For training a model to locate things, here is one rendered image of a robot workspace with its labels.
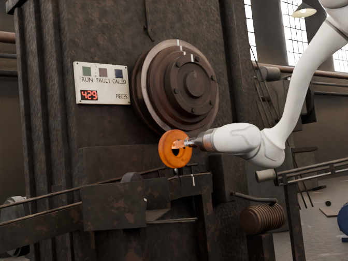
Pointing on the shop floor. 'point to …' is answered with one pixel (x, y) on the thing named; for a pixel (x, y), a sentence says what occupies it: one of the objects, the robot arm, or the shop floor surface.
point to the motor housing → (254, 242)
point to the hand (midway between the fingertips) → (175, 144)
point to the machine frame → (113, 117)
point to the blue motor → (343, 221)
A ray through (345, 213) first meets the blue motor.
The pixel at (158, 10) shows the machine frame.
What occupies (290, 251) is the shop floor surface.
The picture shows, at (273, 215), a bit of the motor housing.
